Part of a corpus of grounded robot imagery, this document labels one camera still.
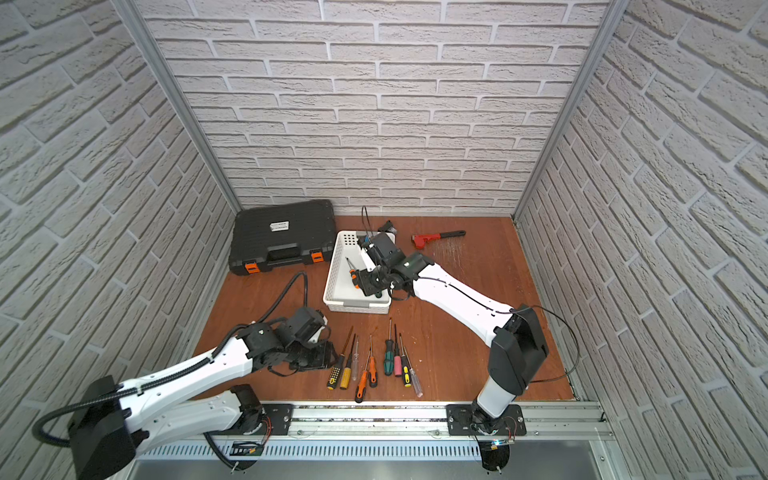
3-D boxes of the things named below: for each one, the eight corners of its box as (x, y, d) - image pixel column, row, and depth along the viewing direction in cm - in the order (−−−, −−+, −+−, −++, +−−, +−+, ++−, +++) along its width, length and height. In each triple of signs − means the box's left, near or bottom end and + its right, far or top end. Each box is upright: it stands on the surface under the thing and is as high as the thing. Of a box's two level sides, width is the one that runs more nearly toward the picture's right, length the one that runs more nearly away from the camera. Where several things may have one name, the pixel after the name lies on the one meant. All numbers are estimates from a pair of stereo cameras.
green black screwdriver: (384, 376, 82) (384, 374, 80) (385, 320, 93) (385, 317, 91) (394, 376, 82) (394, 374, 80) (394, 320, 93) (394, 317, 91)
